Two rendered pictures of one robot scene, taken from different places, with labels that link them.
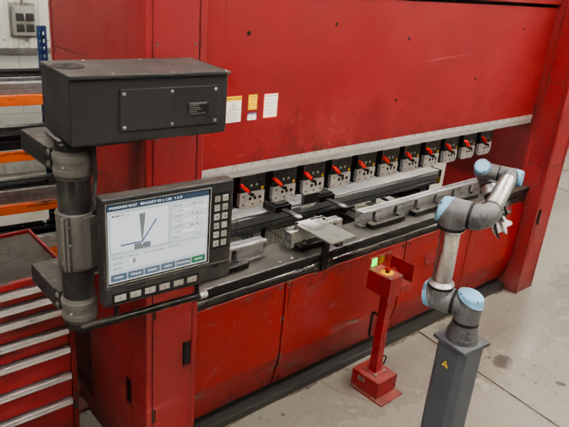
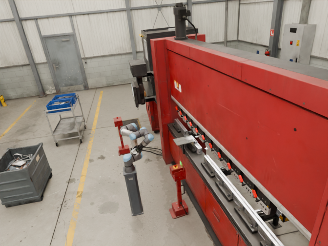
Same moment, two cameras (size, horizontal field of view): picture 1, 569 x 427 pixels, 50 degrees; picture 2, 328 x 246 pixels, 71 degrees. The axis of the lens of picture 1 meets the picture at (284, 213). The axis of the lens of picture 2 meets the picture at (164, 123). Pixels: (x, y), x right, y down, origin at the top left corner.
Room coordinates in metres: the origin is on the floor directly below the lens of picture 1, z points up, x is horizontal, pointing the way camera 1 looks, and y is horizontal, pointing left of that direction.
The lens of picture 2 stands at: (4.07, -2.84, 2.70)
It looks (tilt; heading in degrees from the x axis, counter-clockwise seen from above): 26 degrees down; 119
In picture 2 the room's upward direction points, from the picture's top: 5 degrees counter-clockwise
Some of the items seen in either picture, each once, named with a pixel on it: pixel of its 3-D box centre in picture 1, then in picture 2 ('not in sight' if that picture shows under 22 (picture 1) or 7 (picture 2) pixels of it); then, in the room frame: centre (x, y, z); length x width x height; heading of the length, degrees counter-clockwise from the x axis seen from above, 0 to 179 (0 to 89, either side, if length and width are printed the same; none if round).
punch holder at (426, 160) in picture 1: (426, 152); (228, 160); (3.68, -0.85, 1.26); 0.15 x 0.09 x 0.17; 132
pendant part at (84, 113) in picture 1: (137, 198); (139, 85); (1.82, 0.47, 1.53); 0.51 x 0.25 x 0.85; 129
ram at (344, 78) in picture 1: (405, 75); (214, 106); (3.47, -0.60, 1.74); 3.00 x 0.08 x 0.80; 132
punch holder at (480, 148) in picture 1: (480, 141); (266, 200); (4.09, -1.29, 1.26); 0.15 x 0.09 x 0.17; 132
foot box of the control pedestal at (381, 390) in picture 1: (377, 380); (178, 208); (2.95, -0.63, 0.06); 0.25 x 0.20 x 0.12; 44
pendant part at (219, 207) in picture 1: (163, 235); (136, 92); (1.79, 0.38, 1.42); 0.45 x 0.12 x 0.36; 129
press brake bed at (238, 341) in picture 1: (378, 287); (210, 200); (3.43, -0.63, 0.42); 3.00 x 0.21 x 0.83; 132
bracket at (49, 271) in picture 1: (99, 271); (153, 101); (1.95, 0.65, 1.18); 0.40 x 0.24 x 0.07; 132
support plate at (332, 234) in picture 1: (326, 230); (183, 140); (2.92, -0.22, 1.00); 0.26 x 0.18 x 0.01; 42
